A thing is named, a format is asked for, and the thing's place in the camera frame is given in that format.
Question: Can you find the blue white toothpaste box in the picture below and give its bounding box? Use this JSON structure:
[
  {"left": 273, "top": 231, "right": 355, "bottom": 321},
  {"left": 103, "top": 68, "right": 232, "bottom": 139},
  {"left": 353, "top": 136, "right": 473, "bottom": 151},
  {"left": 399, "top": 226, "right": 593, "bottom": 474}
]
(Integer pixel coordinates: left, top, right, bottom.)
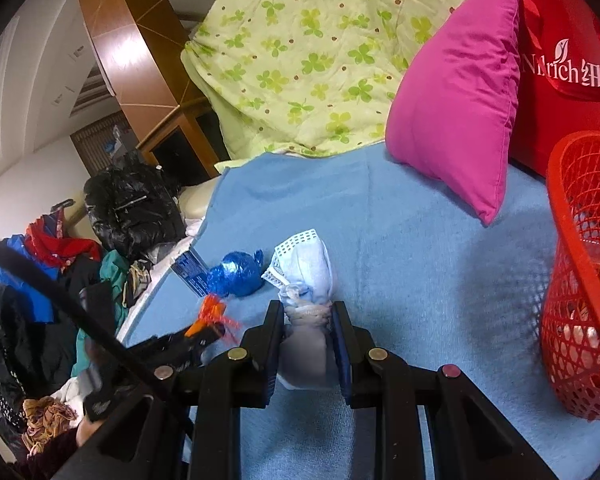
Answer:
[{"left": 170, "top": 245, "right": 211, "bottom": 297}]

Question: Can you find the red plastic mesh basket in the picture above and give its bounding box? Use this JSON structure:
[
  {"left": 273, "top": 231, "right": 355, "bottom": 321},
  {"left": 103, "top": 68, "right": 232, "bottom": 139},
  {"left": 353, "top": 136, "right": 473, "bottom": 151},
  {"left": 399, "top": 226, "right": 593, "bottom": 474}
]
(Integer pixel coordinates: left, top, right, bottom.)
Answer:
[{"left": 540, "top": 130, "right": 600, "bottom": 422}]

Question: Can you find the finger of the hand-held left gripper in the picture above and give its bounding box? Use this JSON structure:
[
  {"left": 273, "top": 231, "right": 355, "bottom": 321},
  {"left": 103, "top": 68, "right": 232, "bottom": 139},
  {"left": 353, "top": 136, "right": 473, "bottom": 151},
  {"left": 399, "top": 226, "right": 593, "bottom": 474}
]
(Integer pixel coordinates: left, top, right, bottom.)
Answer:
[{"left": 130, "top": 322, "right": 227, "bottom": 376}]

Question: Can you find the teal jacket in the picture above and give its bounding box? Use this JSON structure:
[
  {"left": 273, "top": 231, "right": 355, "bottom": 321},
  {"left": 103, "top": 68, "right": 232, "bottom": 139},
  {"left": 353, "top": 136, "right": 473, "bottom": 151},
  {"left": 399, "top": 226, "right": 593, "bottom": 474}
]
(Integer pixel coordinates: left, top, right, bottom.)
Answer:
[{"left": 72, "top": 250, "right": 131, "bottom": 376}]

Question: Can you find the beige cushion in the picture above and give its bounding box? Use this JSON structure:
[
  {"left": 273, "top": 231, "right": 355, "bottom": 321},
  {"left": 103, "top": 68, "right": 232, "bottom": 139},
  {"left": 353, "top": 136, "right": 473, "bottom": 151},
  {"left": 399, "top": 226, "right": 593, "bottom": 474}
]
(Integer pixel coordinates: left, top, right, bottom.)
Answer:
[{"left": 180, "top": 182, "right": 221, "bottom": 221}]

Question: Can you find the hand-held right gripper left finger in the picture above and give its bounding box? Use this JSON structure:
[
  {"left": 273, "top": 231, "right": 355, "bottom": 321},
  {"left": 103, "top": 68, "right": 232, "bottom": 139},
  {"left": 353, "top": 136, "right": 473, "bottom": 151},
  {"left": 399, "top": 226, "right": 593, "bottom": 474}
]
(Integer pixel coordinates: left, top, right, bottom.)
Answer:
[{"left": 50, "top": 300, "right": 287, "bottom": 480}]

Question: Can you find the magenta pillow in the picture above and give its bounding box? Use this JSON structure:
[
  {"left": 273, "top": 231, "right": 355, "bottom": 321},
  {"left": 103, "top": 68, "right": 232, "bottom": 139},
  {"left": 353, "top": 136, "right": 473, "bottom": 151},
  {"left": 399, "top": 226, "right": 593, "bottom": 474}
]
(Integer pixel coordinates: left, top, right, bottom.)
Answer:
[{"left": 385, "top": 0, "right": 523, "bottom": 226}]

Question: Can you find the blue plastic bag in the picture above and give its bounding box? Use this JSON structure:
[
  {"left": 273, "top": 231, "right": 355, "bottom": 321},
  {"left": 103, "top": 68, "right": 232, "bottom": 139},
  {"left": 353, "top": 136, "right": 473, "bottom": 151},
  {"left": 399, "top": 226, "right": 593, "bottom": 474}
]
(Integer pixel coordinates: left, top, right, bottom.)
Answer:
[{"left": 207, "top": 249, "right": 266, "bottom": 297}]

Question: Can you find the light blue blanket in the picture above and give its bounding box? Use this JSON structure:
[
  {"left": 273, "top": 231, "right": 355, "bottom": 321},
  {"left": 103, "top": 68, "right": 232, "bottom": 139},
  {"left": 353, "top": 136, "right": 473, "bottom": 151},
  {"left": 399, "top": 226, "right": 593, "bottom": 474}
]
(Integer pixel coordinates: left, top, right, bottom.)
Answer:
[{"left": 115, "top": 147, "right": 600, "bottom": 480}]

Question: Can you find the red tote bag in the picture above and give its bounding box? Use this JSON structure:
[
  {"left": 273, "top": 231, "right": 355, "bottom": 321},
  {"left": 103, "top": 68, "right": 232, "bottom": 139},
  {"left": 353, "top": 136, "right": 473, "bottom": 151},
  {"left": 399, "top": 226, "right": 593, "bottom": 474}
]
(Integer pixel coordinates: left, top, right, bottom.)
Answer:
[{"left": 507, "top": 0, "right": 600, "bottom": 176}]

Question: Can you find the wooden cabinet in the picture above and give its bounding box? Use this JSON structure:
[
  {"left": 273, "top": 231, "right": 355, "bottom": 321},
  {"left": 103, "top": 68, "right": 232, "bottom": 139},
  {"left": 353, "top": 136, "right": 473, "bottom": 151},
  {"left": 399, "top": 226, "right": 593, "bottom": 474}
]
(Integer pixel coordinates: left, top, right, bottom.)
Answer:
[{"left": 137, "top": 105, "right": 231, "bottom": 188}]

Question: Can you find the green clover print quilt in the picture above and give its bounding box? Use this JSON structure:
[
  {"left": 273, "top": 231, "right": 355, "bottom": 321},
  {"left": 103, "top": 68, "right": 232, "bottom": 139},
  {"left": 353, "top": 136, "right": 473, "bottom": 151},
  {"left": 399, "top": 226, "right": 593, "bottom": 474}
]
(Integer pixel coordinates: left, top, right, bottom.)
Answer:
[{"left": 180, "top": 0, "right": 501, "bottom": 161}]

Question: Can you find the red jacket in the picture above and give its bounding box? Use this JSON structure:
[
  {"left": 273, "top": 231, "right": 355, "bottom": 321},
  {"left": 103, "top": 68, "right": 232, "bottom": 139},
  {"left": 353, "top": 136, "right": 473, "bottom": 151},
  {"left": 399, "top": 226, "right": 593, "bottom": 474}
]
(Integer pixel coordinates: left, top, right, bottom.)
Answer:
[{"left": 24, "top": 212, "right": 101, "bottom": 268}]

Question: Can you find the light blue face mask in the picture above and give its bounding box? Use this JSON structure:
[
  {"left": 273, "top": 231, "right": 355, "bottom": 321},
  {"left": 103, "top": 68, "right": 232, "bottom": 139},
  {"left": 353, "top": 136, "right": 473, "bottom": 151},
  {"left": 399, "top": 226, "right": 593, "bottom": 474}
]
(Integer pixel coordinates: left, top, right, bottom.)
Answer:
[{"left": 262, "top": 229, "right": 338, "bottom": 391}]

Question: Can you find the camouflage cloth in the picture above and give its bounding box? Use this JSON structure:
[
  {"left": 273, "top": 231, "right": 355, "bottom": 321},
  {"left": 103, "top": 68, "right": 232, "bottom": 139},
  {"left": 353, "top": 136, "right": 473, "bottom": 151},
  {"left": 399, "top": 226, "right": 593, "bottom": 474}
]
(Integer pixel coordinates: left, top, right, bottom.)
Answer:
[{"left": 122, "top": 260, "right": 153, "bottom": 308}]

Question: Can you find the dark clothing pile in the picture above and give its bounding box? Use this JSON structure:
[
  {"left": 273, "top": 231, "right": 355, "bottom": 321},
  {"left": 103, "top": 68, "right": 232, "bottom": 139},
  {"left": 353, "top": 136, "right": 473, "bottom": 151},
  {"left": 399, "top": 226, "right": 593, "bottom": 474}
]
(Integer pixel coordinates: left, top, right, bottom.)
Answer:
[{"left": 0, "top": 260, "right": 116, "bottom": 441}]

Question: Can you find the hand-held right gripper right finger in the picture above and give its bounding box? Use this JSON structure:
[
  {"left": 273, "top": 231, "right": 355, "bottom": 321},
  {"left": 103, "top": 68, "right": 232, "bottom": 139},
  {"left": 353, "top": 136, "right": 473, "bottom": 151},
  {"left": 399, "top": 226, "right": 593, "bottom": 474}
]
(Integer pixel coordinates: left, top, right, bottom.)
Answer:
[{"left": 330, "top": 301, "right": 561, "bottom": 480}]

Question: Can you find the brown slatted screen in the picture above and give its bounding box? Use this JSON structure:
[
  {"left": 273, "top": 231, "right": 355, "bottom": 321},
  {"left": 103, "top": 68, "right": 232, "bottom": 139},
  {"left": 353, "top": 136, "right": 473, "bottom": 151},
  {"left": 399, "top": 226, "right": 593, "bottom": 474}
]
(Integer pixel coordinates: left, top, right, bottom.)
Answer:
[{"left": 70, "top": 112, "right": 146, "bottom": 176}]

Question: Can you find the blue jacket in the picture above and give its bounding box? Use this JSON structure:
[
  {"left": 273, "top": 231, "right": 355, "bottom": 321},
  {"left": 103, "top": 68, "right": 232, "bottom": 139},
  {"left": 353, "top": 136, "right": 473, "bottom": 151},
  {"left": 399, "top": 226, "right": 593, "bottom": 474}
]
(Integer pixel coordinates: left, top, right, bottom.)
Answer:
[{"left": 0, "top": 234, "right": 56, "bottom": 323}]

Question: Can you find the orange wrapper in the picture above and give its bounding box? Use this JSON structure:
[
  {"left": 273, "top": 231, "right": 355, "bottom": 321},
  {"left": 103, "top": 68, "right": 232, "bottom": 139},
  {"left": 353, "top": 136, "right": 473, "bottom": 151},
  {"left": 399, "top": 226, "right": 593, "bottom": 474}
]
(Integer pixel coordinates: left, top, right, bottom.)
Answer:
[{"left": 185, "top": 294, "right": 243, "bottom": 346}]

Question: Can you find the brown patterned cloth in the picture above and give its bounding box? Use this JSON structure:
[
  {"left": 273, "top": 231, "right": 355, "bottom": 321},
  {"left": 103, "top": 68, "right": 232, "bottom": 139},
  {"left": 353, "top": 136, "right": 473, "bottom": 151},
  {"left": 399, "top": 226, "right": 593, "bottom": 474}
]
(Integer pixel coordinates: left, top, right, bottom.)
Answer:
[{"left": 21, "top": 395, "right": 79, "bottom": 453}]

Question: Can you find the person's left hand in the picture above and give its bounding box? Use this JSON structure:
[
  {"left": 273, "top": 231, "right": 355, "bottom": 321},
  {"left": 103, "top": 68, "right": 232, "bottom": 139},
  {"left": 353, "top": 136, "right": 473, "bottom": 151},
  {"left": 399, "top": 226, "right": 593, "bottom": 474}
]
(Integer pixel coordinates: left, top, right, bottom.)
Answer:
[{"left": 75, "top": 417, "right": 106, "bottom": 448}]

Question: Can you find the black cable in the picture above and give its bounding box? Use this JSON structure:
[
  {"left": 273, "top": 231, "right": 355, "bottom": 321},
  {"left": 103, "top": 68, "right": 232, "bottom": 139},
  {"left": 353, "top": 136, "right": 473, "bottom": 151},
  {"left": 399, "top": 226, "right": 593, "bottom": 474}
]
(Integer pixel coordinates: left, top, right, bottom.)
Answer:
[{"left": 0, "top": 231, "right": 193, "bottom": 426}]

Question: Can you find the black puffer jacket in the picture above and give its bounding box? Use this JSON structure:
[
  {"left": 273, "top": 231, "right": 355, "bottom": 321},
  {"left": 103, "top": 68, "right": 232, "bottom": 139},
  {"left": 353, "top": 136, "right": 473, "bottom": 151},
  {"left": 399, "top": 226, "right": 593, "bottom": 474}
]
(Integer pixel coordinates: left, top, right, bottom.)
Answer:
[{"left": 84, "top": 152, "right": 186, "bottom": 256}]

